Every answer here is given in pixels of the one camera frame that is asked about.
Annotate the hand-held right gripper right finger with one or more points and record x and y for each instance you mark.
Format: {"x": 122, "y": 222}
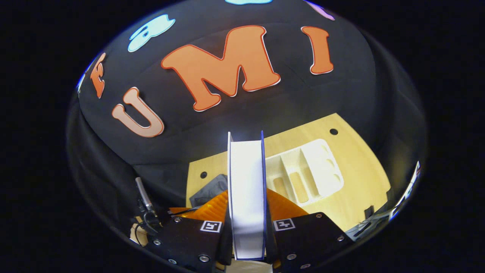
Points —
{"x": 307, "y": 239}

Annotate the white bookshelf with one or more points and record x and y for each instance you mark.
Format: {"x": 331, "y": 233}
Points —
{"x": 310, "y": 170}

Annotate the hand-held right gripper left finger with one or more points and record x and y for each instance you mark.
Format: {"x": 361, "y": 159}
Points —
{"x": 185, "y": 242}

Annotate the grey schoolbag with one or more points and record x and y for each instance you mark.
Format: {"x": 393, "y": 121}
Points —
{"x": 210, "y": 189}

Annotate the blue cover book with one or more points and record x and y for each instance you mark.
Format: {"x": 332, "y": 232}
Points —
{"x": 246, "y": 197}

